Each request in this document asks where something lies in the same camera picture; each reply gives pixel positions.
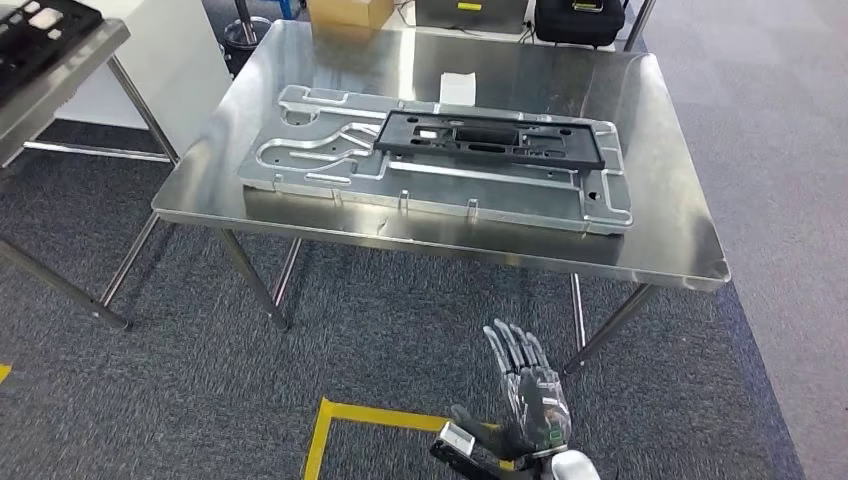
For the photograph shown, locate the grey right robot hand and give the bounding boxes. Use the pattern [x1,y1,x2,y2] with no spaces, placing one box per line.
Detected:
[450,319,574,465]

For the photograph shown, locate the black plastic frame part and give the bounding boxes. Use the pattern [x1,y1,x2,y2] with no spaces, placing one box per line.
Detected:
[372,109,606,172]

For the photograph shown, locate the stainless steel workbench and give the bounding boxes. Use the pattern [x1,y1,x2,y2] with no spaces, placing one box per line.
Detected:
[150,18,731,376]

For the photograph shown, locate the white block part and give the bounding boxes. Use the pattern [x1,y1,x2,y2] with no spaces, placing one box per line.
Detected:
[29,7,64,31]

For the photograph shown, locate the yellow floor tape square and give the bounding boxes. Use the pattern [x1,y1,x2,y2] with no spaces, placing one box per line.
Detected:
[303,397,517,480]

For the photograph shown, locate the aluminium fixture plate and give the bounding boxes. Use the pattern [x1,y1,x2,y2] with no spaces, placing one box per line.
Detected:
[237,84,634,237]

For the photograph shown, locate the white paper sheet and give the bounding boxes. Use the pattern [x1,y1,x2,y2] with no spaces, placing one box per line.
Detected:
[439,71,477,107]

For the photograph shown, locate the black carry bag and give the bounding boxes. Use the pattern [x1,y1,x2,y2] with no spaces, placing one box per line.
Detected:
[533,0,627,48]

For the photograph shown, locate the grey metal case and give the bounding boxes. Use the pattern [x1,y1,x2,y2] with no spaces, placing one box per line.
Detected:
[413,0,531,36]

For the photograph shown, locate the white low table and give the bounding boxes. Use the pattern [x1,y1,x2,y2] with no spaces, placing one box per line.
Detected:
[390,0,637,51]

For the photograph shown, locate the cardboard box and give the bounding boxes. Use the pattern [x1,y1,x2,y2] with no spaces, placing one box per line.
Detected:
[307,0,397,30]

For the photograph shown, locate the stainless steel side table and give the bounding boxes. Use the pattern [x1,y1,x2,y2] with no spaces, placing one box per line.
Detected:
[0,18,181,331]

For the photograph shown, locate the black parts tray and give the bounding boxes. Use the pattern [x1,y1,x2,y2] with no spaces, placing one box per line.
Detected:
[0,0,106,102]

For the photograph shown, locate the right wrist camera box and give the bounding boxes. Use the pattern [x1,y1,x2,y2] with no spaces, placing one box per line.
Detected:
[429,422,478,475]

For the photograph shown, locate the chrome stanchion post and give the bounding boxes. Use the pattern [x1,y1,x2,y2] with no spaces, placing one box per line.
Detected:
[221,0,273,75]

